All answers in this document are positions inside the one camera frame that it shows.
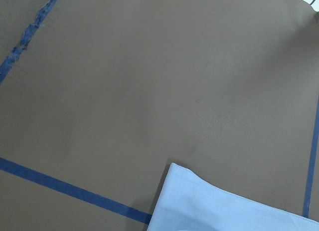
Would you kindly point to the light blue t-shirt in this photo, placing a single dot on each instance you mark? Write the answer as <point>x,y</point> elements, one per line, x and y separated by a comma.
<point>188,203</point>

